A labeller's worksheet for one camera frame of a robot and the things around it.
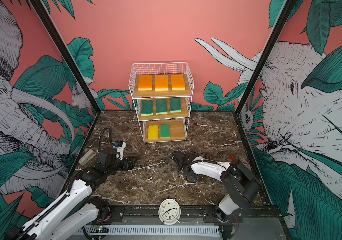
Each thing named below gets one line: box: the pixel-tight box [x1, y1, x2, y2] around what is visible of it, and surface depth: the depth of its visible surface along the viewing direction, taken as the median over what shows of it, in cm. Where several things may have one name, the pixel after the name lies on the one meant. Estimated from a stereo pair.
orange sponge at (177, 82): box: [171, 74, 186, 91], surface depth 76 cm
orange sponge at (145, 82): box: [138, 75, 153, 91], surface depth 76 cm
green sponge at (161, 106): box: [156, 99, 168, 115], surface depth 90 cm
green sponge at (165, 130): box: [160, 124, 171, 138], surface depth 109 cm
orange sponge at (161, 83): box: [155, 75, 169, 91], surface depth 76 cm
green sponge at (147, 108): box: [141, 100, 154, 116], surface depth 88 cm
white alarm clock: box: [158, 196, 182, 226], surface depth 73 cm
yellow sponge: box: [148, 125, 158, 139], surface depth 107 cm
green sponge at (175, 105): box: [169, 97, 182, 113], surface depth 89 cm
